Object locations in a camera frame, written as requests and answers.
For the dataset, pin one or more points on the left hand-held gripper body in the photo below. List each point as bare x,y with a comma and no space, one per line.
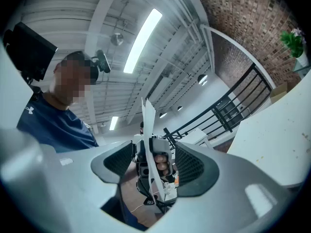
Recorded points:
160,145

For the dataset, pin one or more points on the person's navy shirt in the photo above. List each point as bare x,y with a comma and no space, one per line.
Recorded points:
53,130

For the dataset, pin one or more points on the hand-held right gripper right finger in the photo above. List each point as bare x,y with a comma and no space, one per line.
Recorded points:
230,203

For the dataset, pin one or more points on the long ceiling light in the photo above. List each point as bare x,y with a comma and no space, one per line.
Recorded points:
143,40

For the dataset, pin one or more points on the white pipe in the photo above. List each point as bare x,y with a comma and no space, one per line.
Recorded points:
233,40

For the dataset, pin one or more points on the person's left hand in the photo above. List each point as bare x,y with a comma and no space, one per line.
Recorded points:
161,165

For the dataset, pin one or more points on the white table with crumbs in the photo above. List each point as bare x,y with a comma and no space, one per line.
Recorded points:
267,139

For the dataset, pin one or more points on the person's head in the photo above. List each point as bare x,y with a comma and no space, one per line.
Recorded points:
70,81

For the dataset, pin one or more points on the small white table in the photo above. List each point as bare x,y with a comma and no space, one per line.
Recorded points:
195,135

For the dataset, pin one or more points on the white cleaning wipe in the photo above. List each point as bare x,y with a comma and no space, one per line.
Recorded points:
148,122

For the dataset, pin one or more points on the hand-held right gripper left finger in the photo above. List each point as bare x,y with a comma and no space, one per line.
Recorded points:
60,178

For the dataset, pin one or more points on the black metal railing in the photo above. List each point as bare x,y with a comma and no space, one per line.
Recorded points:
223,120

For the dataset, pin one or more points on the round silver ceiling fixture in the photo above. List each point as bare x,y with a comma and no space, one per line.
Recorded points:
117,38

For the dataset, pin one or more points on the orange box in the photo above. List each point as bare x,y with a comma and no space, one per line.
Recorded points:
177,179

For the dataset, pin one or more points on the green potted plant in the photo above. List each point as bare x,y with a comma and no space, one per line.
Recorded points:
292,44

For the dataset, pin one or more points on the short ceiling light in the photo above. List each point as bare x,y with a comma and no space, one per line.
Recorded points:
113,123

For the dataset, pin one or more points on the brown cardboard box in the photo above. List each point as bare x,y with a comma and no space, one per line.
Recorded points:
279,93

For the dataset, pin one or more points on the black pendant lamp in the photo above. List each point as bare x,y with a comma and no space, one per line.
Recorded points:
179,108
202,80
163,115

